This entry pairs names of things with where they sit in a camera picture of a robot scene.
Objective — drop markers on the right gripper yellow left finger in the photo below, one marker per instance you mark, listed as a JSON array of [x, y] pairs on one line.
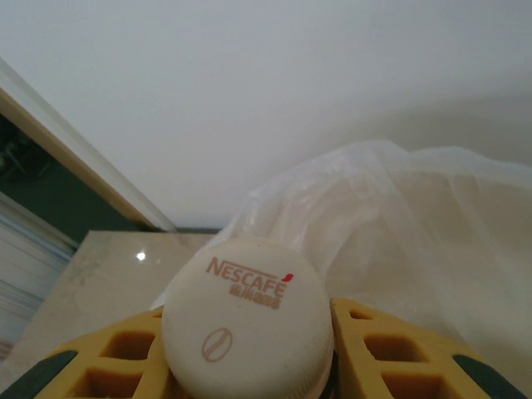
[[104, 353]]

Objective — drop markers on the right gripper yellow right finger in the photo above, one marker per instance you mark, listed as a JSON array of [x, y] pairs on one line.
[[374, 353]]

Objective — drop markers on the brown Nescafe coffee bottle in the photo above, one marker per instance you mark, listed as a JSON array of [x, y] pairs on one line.
[[249, 316]]

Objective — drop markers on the white bag lined bin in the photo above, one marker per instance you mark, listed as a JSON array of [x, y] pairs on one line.
[[395, 199]]

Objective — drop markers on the dark glass door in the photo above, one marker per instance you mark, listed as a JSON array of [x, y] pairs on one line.
[[50, 195]]

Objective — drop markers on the white door trim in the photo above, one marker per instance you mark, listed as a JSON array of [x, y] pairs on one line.
[[62, 132]]

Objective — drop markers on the wooden door frame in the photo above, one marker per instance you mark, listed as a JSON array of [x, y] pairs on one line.
[[62, 155]]

